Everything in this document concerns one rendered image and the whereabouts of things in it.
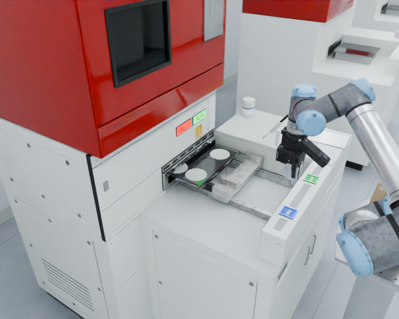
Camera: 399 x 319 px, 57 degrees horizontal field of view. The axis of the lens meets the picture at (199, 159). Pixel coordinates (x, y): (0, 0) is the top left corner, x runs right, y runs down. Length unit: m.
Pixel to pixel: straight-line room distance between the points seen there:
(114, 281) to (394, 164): 1.20
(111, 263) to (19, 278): 1.15
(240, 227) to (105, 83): 0.80
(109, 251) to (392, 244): 1.05
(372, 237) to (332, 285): 1.59
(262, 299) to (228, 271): 0.16
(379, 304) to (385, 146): 0.95
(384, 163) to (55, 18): 0.96
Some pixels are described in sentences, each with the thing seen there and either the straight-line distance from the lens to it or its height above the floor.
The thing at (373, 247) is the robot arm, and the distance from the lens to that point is 0.98.
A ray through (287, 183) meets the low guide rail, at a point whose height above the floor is 0.84.
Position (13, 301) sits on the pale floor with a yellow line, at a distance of 2.59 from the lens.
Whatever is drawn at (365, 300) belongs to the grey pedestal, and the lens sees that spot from 1.84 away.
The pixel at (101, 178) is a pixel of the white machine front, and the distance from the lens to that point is 1.37.
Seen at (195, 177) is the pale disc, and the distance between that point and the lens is 1.70.
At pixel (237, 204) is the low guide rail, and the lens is 1.65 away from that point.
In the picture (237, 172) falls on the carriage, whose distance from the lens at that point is 1.78.
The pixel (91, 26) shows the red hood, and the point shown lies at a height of 1.64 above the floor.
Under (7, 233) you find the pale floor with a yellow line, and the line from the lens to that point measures 3.05.
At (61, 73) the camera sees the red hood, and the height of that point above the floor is 1.50.
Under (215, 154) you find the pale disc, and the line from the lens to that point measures 1.88.
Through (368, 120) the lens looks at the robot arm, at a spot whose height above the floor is 1.45.
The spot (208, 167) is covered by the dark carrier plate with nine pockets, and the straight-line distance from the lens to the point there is 1.77.
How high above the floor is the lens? 1.88
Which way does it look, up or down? 33 degrees down
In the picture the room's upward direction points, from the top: straight up
